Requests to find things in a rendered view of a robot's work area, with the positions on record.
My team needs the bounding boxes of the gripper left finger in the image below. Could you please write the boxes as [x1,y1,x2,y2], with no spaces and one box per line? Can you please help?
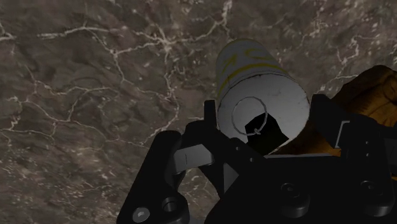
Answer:
[116,99,267,224]

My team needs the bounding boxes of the brown rounded object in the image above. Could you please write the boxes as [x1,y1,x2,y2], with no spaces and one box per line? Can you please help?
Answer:
[272,64,397,182]

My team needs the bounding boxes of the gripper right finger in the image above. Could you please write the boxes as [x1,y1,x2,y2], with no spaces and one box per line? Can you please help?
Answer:
[305,94,397,218]

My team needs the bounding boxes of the white can with yellow print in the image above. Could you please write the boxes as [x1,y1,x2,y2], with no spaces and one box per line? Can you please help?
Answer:
[215,38,311,156]

